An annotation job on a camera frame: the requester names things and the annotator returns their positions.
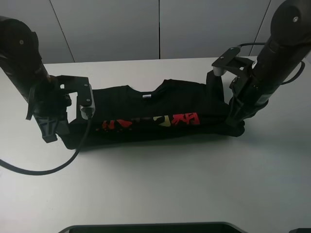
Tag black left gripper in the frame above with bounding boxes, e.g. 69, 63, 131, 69
26, 77, 72, 143

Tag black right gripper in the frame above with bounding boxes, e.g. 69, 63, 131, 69
225, 69, 269, 127

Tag black printed t-shirt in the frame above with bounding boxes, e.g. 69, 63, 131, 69
63, 71, 245, 150

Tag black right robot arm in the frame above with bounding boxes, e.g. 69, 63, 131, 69
226, 0, 311, 126

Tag black robot base front edge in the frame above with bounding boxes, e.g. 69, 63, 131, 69
61, 222, 244, 233

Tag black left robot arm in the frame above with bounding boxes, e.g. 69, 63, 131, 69
0, 17, 71, 143

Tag dark object bottom right corner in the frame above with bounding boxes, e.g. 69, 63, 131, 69
289, 228, 311, 233

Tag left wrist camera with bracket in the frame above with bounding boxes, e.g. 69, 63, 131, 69
54, 75, 96, 120

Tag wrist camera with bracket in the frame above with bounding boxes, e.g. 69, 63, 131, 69
212, 46, 253, 77
54, 75, 96, 120

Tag black left camera cable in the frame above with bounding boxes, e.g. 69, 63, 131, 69
0, 111, 94, 176

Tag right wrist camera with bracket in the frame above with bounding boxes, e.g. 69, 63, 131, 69
212, 46, 253, 77

